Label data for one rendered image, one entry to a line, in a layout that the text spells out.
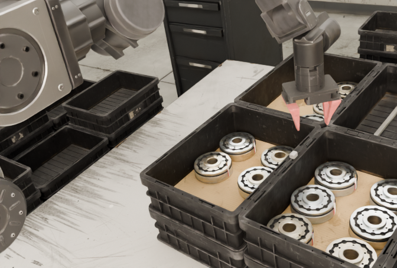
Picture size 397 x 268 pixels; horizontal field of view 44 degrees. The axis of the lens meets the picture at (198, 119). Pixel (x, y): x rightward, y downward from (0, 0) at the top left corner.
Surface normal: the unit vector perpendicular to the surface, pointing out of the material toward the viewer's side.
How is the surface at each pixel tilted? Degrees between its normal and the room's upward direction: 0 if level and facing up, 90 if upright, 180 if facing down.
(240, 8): 90
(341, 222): 0
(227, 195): 0
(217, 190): 0
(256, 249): 89
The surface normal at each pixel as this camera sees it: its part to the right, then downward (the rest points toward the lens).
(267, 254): -0.63, 0.47
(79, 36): 0.81, 0.20
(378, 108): -0.15, -0.84
